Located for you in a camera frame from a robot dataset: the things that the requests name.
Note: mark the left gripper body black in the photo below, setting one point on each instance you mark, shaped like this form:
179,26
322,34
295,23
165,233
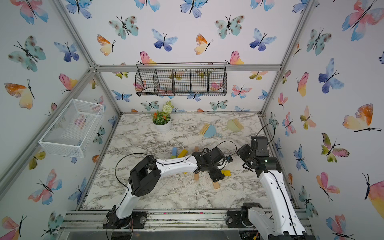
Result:
215,174

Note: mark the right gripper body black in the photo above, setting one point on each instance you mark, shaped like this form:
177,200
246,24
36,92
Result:
252,159

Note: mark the yellow block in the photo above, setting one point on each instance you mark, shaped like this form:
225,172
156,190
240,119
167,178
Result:
226,173
182,154

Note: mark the blue block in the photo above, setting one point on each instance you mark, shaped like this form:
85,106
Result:
174,152

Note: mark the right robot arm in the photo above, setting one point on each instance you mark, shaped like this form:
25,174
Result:
285,224

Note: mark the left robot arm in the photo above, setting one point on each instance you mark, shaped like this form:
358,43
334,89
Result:
146,174

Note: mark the blue hand brush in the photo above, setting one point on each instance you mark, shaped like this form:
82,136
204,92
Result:
209,131

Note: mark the potted plant white pot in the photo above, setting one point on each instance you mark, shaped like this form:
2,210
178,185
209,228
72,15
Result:
162,119

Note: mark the black wire wall basket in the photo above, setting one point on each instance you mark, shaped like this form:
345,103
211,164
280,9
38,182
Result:
181,79

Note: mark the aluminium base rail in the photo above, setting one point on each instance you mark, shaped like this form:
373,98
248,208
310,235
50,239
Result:
160,220

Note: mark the white mesh wall basket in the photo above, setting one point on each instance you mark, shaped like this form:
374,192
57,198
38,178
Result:
72,129

